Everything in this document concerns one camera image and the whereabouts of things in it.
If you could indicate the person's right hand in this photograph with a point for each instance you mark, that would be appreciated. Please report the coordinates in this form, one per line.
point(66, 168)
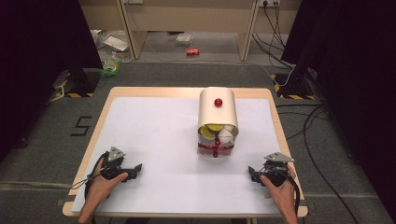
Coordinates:
point(285, 196)

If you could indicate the green plastic bag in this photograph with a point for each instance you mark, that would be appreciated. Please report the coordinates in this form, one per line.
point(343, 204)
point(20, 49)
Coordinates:
point(110, 67)

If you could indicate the white paper sheet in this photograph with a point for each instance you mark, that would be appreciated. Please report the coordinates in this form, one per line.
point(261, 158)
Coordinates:
point(162, 161)

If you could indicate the white food piece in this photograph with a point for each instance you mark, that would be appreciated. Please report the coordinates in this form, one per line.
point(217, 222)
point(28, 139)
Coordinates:
point(229, 127)
point(225, 136)

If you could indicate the white paper packet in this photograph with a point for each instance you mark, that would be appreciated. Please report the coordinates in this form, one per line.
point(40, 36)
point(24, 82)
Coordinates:
point(115, 42)

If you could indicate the red drink can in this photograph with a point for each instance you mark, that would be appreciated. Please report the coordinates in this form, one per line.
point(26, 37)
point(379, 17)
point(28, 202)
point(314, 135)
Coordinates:
point(193, 51)

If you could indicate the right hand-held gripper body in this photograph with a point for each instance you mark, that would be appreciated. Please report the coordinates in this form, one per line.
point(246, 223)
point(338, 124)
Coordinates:
point(277, 169)

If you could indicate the black curtain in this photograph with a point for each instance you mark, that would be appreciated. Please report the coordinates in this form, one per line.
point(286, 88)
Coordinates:
point(37, 62)
point(358, 77)

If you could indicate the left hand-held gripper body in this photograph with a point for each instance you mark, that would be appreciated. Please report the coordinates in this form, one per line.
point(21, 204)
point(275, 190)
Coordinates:
point(113, 158)

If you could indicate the black stand base striped tape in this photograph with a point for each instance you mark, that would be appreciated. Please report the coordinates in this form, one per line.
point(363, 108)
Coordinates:
point(81, 84)
point(292, 87)

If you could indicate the white wall power outlet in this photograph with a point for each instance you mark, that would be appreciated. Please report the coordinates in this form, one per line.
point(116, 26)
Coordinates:
point(269, 2)

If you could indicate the clear drawer with red knob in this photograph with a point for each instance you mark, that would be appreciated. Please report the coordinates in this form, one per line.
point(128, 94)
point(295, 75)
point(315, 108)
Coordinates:
point(232, 140)
point(208, 151)

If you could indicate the person's left hand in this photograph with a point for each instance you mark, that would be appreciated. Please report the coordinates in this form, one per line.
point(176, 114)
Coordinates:
point(101, 186)

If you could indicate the lime slice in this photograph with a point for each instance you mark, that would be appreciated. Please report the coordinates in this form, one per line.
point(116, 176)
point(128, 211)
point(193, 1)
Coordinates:
point(206, 132)
point(215, 127)

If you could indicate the beige wooden desk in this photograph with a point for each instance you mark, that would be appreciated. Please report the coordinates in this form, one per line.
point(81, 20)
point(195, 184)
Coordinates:
point(193, 15)

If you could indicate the clear plastic container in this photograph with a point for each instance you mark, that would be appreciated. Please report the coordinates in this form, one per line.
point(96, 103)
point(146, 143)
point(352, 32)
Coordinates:
point(183, 39)

